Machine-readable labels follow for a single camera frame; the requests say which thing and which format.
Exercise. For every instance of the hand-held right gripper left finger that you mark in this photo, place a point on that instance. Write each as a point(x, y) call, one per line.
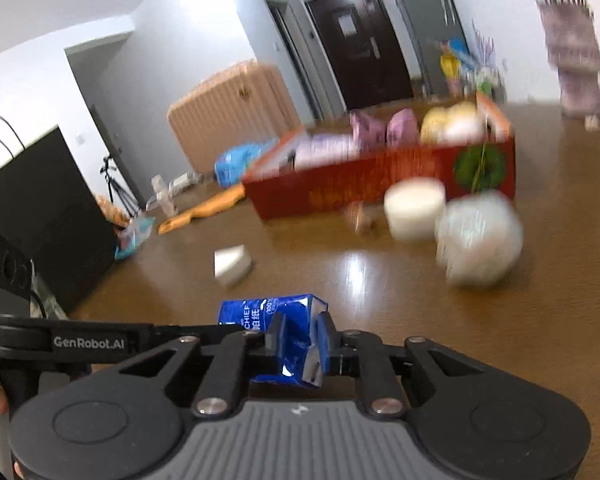
point(275, 334)

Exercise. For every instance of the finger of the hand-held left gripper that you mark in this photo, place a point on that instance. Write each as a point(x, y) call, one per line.
point(190, 331)

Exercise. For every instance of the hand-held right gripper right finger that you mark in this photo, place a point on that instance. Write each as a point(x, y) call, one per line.
point(326, 345)

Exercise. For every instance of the blue tissue packet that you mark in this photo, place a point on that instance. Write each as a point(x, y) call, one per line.
point(297, 346)

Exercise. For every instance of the red cardboard box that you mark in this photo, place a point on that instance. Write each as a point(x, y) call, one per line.
point(355, 185)

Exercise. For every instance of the yellow soft ball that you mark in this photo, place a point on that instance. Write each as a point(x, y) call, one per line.
point(434, 126)

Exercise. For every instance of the white soft ball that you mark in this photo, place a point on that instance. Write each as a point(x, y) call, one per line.
point(465, 122)

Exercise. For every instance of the small white box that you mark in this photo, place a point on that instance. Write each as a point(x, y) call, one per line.
point(232, 265)

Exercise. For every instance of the light blue packet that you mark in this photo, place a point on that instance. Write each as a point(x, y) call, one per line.
point(136, 235)

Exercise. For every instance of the orange patterned bag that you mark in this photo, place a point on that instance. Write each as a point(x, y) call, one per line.
point(111, 212)

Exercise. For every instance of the black paper bag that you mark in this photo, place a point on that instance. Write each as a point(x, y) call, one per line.
point(45, 200)

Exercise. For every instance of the black tripod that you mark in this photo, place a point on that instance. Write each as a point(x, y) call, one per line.
point(122, 192)

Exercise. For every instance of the white round tub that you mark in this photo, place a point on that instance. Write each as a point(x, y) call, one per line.
point(414, 210)

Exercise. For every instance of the blue and white plastic pack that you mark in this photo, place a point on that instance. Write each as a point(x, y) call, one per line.
point(240, 160)

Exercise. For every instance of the white round wrapped ball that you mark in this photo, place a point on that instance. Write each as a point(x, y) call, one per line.
point(480, 240)

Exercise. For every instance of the pink ribbed suitcase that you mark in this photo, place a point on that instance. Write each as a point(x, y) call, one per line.
point(220, 115)

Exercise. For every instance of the purple packet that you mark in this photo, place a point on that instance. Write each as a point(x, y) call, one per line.
point(367, 130)
point(402, 127)

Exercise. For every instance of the dark brown door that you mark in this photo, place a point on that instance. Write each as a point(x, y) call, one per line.
point(360, 60)

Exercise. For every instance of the yellow bag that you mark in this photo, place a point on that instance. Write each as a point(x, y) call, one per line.
point(451, 72)

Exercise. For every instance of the white paper notice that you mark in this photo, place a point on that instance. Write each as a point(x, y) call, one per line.
point(347, 25)

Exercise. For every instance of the grey cabinet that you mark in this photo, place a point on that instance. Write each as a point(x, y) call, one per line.
point(430, 15)

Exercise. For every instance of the pink patterned vase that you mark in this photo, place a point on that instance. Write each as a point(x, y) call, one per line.
point(575, 60)

